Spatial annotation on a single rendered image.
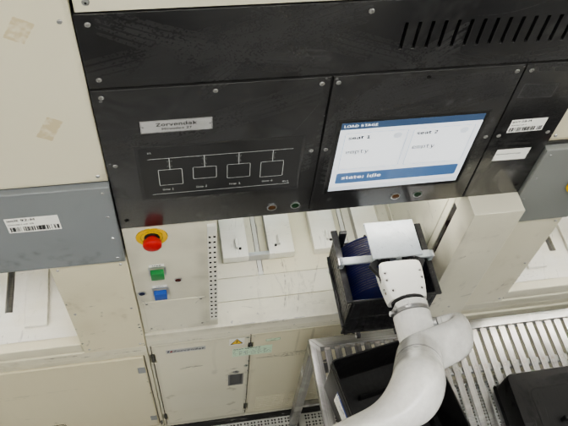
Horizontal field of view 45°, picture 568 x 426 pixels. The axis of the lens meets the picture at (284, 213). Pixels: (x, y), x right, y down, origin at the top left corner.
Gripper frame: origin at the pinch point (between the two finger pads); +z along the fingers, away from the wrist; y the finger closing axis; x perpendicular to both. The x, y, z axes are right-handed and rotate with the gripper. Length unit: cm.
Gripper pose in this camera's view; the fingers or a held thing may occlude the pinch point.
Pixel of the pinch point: (391, 244)
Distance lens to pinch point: 164.4
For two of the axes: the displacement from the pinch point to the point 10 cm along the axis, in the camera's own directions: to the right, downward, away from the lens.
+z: -1.5, -8.2, 5.5
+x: 0.8, -5.6, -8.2
